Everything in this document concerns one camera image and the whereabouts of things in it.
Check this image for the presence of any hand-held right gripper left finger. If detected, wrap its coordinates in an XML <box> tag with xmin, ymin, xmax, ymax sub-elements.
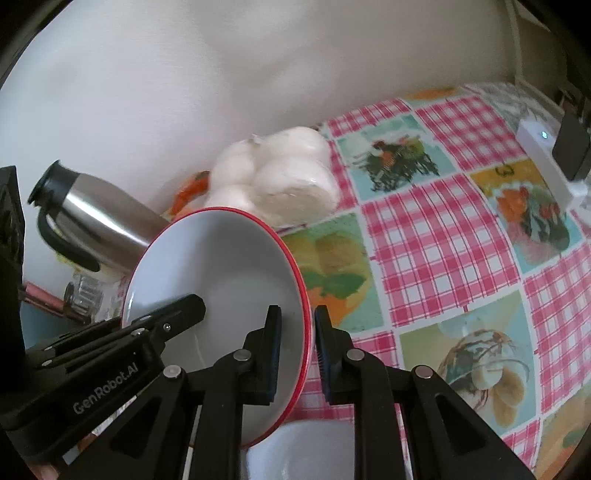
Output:
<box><xmin>60</xmin><ymin>305</ymin><xmax>283</xmax><ymax>480</ymax></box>

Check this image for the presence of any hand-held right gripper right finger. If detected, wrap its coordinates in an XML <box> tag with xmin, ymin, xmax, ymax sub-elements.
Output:
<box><xmin>314</xmin><ymin>305</ymin><xmax>536</xmax><ymax>480</ymax></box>

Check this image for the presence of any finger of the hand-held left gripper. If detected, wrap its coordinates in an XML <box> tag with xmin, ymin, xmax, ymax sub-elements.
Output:
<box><xmin>121</xmin><ymin>294</ymin><xmax>206</xmax><ymax>344</ymax></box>

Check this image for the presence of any white bowl with red rim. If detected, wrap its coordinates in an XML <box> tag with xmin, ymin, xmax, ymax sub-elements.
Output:
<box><xmin>121</xmin><ymin>208</ymin><xmax>314</xmax><ymax>449</ymax></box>

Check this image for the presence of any white square bowl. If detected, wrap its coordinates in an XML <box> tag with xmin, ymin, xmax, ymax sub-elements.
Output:
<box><xmin>245</xmin><ymin>418</ymin><xmax>356</xmax><ymax>480</ymax></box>

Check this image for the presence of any pink panel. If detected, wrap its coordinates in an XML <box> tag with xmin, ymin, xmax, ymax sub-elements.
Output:
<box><xmin>18</xmin><ymin>281</ymin><xmax>90</xmax><ymax>324</ymax></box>

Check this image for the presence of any clear glass cup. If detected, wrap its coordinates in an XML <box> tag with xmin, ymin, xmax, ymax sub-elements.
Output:
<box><xmin>62</xmin><ymin>270</ymin><xmax>116</xmax><ymax>324</ymax></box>

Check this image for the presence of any orange snack packet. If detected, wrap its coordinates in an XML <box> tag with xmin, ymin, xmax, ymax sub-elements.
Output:
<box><xmin>172</xmin><ymin>171</ymin><xmax>213</xmax><ymax>213</ymax></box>

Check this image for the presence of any stainless steel thermos jug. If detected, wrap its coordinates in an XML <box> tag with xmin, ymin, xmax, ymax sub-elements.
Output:
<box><xmin>28</xmin><ymin>159</ymin><xmax>171</xmax><ymax>273</ymax></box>

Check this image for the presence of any pink checkered tablecloth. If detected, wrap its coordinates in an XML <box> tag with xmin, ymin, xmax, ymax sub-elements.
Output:
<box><xmin>60</xmin><ymin>83</ymin><xmax>591</xmax><ymax>480</ymax></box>

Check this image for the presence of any bag of steamed buns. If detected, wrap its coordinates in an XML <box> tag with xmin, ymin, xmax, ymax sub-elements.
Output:
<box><xmin>203</xmin><ymin>127</ymin><xmax>342</xmax><ymax>227</ymax></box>

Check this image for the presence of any white power strip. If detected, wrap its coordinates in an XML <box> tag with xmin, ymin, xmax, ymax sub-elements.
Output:
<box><xmin>516</xmin><ymin>115</ymin><xmax>589</xmax><ymax>210</ymax></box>

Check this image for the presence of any black power adapter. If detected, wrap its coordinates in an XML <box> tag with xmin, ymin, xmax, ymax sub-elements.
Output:
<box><xmin>551</xmin><ymin>99</ymin><xmax>591</xmax><ymax>182</ymax></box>

